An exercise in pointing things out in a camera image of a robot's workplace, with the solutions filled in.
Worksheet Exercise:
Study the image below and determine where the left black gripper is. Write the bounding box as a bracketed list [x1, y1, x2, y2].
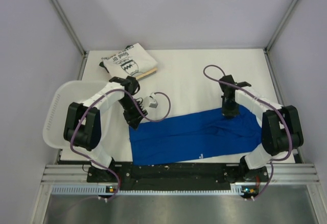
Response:
[118, 96, 148, 131]

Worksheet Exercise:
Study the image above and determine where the blue t-shirt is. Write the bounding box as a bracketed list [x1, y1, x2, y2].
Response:
[129, 107, 262, 165]

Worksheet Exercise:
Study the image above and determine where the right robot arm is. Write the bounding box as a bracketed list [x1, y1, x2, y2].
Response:
[218, 75, 304, 181]

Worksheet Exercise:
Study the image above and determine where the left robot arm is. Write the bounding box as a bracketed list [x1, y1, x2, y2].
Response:
[63, 76, 148, 182]

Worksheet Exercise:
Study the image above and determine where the beige folded t-shirt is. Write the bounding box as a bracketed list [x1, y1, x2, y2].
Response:
[136, 67, 157, 81]

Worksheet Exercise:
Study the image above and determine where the white folded printed t-shirt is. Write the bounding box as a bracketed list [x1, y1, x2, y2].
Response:
[99, 43, 158, 79]

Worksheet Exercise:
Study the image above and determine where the white plastic basket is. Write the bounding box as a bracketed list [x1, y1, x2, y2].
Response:
[42, 81, 108, 149]

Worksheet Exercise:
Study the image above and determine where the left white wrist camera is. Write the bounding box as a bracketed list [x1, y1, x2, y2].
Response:
[142, 92, 158, 109]

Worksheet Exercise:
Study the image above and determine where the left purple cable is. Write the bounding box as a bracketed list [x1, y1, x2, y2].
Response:
[69, 91, 171, 202]

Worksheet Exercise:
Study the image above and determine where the purple cable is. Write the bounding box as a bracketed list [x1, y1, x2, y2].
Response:
[69, 91, 171, 202]
[203, 65, 293, 202]

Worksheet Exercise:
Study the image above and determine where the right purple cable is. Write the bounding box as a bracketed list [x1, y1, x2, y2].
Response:
[203, 65, 293, 202]

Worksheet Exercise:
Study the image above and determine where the right aluminium frame post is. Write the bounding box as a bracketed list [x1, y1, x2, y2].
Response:
[264, 0, 301, 54]

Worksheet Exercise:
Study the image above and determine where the aluminium frame post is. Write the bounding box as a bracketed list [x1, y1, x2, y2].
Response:
[49, 0, 86, 57]
[264, 0, 301, 54]

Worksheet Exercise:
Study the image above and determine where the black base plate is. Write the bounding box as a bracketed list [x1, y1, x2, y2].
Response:
[86, 162, 262, 191]

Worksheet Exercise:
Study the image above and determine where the aluminium front rail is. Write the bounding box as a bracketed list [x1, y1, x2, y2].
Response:
[41, 163, 320, 185]

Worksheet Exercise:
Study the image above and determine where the grey slotted cable duct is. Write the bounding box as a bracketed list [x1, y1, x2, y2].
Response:
[51, 185, 254, 196]

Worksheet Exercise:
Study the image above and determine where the left aluminium frame post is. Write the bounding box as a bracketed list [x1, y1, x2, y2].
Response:
[49, 0, 86, 57]

